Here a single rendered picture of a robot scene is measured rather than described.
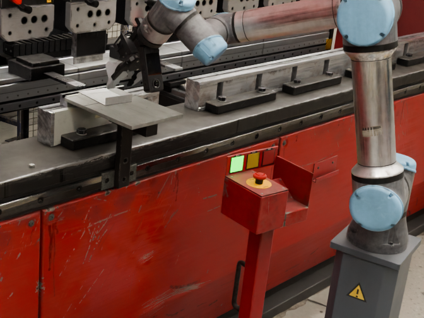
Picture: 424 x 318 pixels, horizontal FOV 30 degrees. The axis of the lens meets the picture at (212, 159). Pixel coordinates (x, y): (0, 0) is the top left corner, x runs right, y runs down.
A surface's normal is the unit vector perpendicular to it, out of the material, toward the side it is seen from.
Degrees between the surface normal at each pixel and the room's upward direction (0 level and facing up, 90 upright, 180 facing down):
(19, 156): 0
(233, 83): 90
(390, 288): 90
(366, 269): 90
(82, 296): 90
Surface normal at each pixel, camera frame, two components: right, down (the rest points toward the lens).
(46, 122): -0.67, 0.21
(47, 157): 0.10, -0.93
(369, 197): -0.33, 0.44
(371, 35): -0.36, 0.18
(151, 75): 0.64, 0.03
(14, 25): 0.74, 0.31
